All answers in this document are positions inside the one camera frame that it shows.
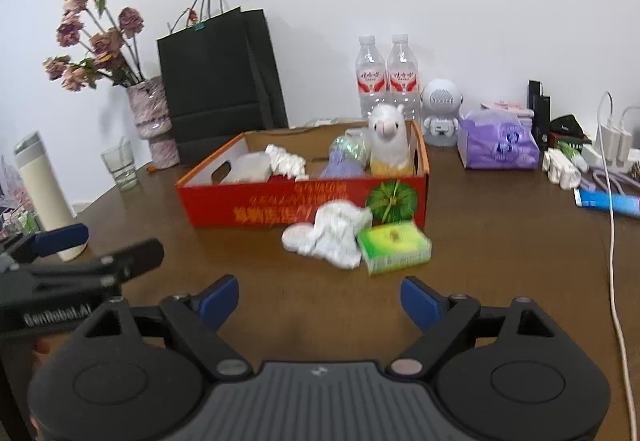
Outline red cardboard box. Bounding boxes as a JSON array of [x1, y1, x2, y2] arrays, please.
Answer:
[[175, 120, 431, 231]]

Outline white cloth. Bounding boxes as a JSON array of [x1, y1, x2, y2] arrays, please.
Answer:
[[300, 201, 373, 270]]

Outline alpaca plush toy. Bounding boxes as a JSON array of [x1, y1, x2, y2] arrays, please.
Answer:
[[367, 104, 417, 177]]

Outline black rectangular blocks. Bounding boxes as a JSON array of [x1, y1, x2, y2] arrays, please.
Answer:
[[527, 80, 552, 148]]

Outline white wall charger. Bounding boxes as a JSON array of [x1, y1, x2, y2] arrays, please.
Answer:
[[618, 106, 640, 170], [595, 121, 621, 168]]

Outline white figurines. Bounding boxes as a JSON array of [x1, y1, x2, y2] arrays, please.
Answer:
[[542, 148, 584, 192]]

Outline green cardboard packet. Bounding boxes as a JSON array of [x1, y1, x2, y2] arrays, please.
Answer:
[[356, 220, 433, 277]]

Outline white charging cable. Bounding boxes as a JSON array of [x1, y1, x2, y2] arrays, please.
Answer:
[[597, 91, 633, 424]]

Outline purple cable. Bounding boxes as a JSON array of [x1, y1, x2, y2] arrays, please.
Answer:
[[582, 170, 632, 195]]

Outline clear water bottle red label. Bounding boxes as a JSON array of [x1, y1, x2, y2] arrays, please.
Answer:
[[387, 34, 422, 122], [355, 35, 391, 119]]

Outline black pouch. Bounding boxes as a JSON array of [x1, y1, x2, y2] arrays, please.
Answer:
[[550, 114, 587, 140]]

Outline purple fabric pouch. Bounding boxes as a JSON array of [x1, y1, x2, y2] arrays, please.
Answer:
[[320, 146, 371, 179]]

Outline small white plastic cap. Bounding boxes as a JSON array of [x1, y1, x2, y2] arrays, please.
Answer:
[[281, 223, 316, 253]]

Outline dried pink flowers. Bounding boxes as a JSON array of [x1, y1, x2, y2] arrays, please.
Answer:
[[42, 0, 146, 93]]

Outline white tissue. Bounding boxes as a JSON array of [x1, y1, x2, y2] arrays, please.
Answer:
[[265, 144, 309, 182]]

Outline white thermos bottle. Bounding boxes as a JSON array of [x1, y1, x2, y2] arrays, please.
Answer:
[[13, 131, 87, 262]]

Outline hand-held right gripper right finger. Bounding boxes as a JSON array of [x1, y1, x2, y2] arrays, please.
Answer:
[[387, 275, 558, 382]]

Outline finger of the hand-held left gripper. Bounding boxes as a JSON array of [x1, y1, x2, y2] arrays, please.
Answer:
[[0, 223, 91, 272], [30, 238, 166, 294]]

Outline pink packet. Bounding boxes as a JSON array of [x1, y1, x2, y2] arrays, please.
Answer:
[[480, 102, 535, 118]]

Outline mottled pink vase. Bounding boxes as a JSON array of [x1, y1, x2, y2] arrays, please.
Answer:
[[126, 76, 181, 169]]

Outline iridescent plastic wrap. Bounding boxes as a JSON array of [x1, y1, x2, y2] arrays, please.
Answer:
[[330, 131, 373, 167]]

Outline black paper bag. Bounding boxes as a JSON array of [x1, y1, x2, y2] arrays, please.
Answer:
[[156, 0, 290, 167]]

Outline purple tissue pack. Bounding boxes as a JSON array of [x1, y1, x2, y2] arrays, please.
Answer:
[[457, 111, 541, 170]]

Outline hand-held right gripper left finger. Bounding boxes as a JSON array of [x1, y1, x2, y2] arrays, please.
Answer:
[[80, 274, 253, 383]]

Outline white round robot speaker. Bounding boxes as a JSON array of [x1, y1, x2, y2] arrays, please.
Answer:
[[419, 78, 463, 147]]

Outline clear drinking glass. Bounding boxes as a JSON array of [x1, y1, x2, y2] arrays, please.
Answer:
[[101, 141, 139, 192]]

